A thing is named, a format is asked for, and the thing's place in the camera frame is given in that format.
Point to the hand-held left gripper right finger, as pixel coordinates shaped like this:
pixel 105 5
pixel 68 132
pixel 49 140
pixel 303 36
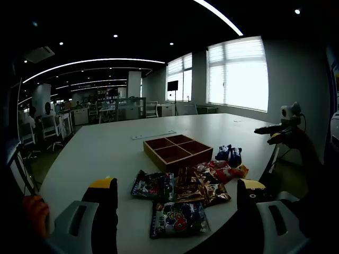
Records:
pixel 246 211

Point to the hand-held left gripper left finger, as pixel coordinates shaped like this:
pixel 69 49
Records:
pixel 106 211

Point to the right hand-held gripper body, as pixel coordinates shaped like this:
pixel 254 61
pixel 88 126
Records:
pixel 290 113

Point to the golden mixed nuts packet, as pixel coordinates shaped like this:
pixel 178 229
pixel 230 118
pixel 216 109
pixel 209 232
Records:
pixel 189 194
pixel 205 177
pixel 213 194
pixel 185 176

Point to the pink marshmallow packet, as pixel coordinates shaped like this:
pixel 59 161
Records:
pixel 222 164
pixel 208 166
pixel 227 175

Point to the orange marshmallow packet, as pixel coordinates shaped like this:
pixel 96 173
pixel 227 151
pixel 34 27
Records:
pixel 242 169

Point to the wooden four-compartment container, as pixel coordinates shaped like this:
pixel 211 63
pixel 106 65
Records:
pixel 185 161

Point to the pale grey rounded object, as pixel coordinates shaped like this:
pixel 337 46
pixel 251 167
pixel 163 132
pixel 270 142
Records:
pixel 287 196

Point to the white table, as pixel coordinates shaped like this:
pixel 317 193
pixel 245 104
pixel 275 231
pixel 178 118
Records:
pixel 111 153

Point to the white table socket strip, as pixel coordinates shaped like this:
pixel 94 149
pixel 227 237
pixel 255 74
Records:
pixel 153 134

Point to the narrow window with blinds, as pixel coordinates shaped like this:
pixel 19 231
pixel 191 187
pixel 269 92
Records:
pixel 185 79

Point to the white office chair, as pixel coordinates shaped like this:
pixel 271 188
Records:
pixel 26 135
pixel 49 127
pixel 152 108

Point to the black screen on tripod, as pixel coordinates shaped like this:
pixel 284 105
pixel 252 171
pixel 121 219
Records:
pixel 172 85

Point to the straight ceiling light strip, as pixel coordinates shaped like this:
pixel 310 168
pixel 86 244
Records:
pixel 219 17

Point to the long curved ceiling light strip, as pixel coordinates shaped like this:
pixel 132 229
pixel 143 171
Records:
pixel 119 59

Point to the ceiling air conditioner vent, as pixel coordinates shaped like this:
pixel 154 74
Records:
pixel 39 54

